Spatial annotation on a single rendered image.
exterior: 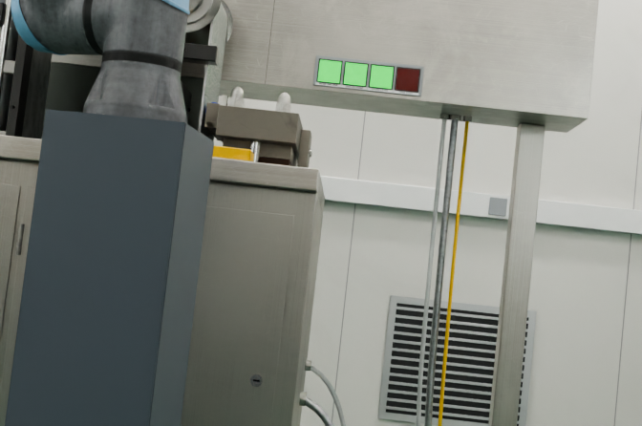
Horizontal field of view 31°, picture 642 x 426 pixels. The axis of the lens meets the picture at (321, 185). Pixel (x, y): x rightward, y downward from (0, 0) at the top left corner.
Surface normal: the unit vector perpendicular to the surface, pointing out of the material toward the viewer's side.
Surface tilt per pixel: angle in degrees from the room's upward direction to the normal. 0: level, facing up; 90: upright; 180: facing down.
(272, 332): 90
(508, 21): 90
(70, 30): 125
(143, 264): 90
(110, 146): 90
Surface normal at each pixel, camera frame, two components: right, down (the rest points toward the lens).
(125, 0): -0.37, -0.12
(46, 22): -0.37, 0.39
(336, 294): -0.02, -0.08
